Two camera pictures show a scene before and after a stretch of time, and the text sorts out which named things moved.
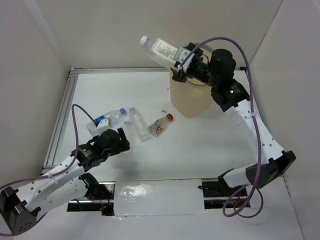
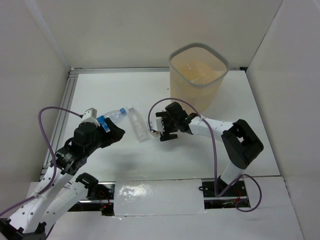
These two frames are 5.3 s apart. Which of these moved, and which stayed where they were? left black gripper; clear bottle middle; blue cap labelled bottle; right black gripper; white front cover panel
Moved: right black gripper; left black gripper
Stayed: clear bottle middle; white front cover panel; blue cap labelled bottle
